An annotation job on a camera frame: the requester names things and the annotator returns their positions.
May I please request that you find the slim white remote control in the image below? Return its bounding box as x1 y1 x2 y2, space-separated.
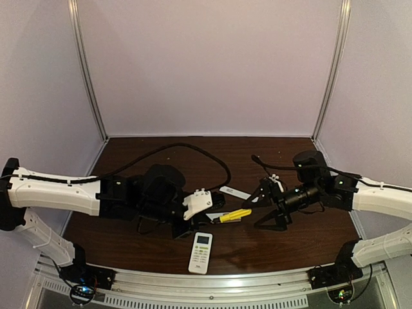
206 212 241 224

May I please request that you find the yellow handled screwdriver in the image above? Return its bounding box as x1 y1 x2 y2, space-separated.
229 209 252 219

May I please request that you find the white battery cover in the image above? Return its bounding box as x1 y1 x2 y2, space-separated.
219 186 250 200

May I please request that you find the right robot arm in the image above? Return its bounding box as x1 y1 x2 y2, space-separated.
243 150 411 268

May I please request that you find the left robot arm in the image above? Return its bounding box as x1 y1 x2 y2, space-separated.
1 158 225 268

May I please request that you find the white air conditioner remote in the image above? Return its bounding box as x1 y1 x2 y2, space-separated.
188 232 213 275

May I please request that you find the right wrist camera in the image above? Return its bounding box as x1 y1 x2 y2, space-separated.
268 174 287 192

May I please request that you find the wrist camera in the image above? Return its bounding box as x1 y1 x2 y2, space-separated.
183 189 225 221
268 174 287 192

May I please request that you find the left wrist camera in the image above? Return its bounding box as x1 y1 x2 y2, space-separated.
183 189 225 221

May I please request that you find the curved aluminium front rail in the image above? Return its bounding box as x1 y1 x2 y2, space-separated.
23 265 400 308

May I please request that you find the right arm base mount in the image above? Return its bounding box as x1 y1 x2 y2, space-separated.
307 264 363 306

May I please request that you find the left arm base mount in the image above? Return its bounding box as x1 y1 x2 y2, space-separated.
57 265 117 307

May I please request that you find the right aluminium frame post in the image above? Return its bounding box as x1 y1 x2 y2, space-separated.
312 0 351 142

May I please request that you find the aluminium frame post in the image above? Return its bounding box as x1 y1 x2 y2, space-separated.
68 0 109 142
312 0 351 142

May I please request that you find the left aluminium frame post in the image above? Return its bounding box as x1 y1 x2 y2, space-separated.
68 0 109 142

